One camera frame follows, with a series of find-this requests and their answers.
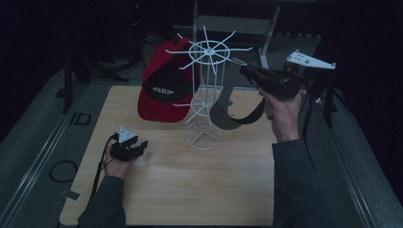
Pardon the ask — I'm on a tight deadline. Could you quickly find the person's right hand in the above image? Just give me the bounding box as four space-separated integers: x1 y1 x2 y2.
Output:
259 88 304 143

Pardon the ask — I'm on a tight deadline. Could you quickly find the black metal stand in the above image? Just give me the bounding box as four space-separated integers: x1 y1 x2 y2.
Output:
303 37 347 128
61 47 129 114

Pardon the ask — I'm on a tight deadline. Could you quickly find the person's left hand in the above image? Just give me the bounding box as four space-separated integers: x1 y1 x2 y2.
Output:
103 145 143 181

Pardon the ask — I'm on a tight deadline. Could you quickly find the right hand-held gripper cable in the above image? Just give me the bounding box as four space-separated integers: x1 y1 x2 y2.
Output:
299 75 318 172

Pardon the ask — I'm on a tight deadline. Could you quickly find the white wire hat rack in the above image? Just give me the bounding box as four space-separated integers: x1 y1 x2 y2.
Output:
164 26 254 152

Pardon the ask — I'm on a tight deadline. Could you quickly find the left hand-held gripper cable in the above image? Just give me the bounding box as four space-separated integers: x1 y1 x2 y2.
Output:
89 134 120 203

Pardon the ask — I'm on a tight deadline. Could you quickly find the hand-held gripper cable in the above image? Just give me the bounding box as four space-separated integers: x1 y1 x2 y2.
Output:
299 75 318 172
89 134 120 203

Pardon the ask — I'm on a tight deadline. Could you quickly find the grey sun visor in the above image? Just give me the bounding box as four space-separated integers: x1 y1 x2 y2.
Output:
208 58 267 131

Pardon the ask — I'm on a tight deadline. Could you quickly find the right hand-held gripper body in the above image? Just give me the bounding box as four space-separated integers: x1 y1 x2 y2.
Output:
250 48 336 101

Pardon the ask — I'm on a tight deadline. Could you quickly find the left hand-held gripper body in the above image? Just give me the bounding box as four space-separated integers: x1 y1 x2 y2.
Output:
108 126 141 162

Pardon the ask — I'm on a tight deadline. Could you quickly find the black cable loop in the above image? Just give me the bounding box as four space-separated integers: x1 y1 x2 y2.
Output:
48 160 79 183

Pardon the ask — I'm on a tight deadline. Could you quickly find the grey tape piece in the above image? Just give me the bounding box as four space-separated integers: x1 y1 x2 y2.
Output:
60 189 82 202

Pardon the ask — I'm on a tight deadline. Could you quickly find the red baseball cap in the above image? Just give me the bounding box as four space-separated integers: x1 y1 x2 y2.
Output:
137 37 202 124

